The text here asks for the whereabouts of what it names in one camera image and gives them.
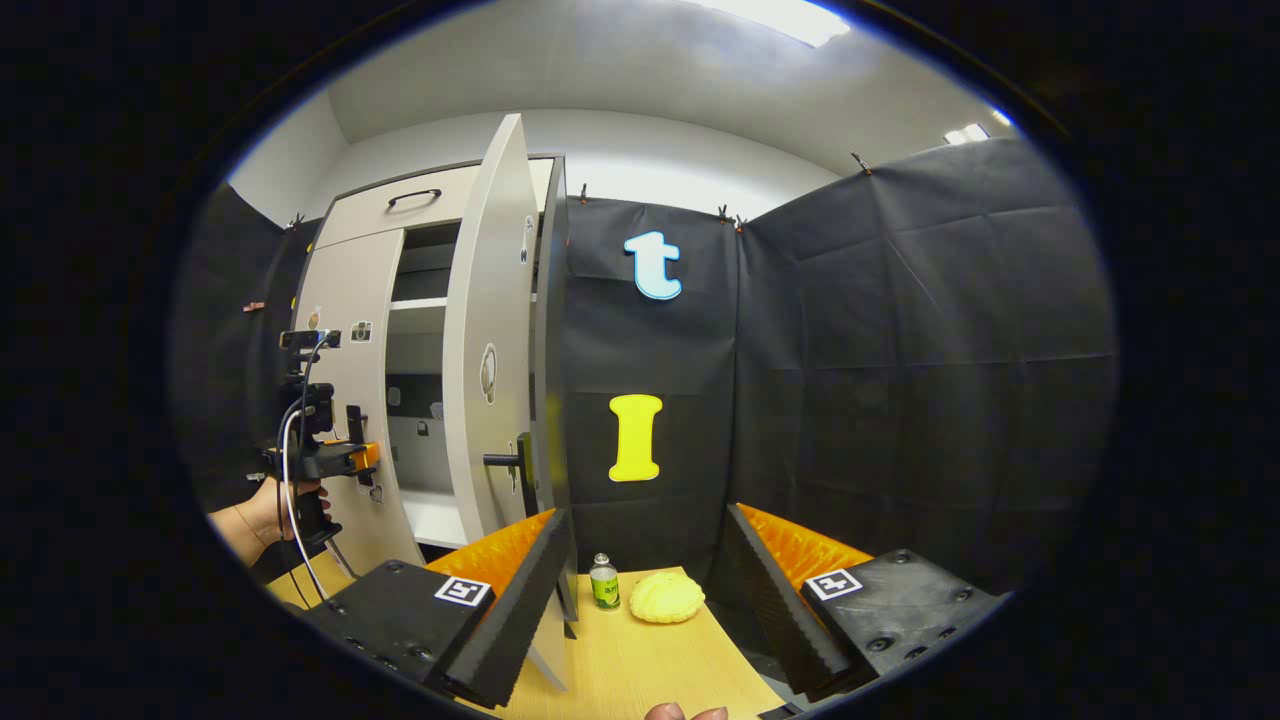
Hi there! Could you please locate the small ceiling light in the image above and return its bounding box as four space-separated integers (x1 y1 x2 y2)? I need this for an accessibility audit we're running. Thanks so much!
944 110 1013 147

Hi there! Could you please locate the cabinet drawer front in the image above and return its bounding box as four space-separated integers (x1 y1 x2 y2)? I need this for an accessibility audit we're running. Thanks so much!
315 158 556 251

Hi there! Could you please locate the black backdrop cloth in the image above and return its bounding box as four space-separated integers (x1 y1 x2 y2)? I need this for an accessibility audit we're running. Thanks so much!
170 138 1118 601

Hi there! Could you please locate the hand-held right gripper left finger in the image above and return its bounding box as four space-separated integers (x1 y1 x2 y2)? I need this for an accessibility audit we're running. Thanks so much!
300 507 573 709

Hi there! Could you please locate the yellow round bun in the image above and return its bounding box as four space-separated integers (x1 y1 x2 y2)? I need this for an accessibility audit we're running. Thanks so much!
629 571 706 625

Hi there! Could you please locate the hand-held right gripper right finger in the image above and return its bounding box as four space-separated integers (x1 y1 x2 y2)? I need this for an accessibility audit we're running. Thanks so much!
725 503 1006 703

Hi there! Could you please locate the grey double-door shoe cabinet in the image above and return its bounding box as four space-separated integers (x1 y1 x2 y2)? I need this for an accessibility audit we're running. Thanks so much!
293 155 583 641

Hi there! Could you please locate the grey cabinet door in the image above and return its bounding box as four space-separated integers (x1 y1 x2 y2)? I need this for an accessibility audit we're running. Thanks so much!
443 113 573 693
293 228 427 579

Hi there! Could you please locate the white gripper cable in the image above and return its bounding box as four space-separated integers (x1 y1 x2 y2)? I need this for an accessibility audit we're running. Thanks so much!
281 335 333 603

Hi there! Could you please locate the long ceiling light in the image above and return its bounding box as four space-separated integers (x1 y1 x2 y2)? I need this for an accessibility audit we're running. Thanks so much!
688 0 852 49

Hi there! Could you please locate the small green bottle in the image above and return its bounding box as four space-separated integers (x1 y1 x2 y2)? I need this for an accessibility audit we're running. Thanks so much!
589 553 621 612

